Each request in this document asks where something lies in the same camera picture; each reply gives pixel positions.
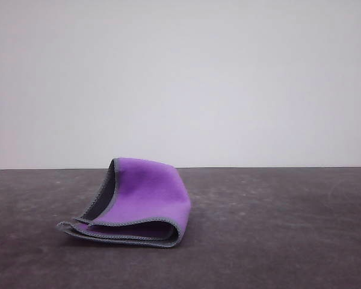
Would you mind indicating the purple towel with grey hem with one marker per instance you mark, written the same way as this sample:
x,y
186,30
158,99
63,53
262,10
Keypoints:
x,y
150,192

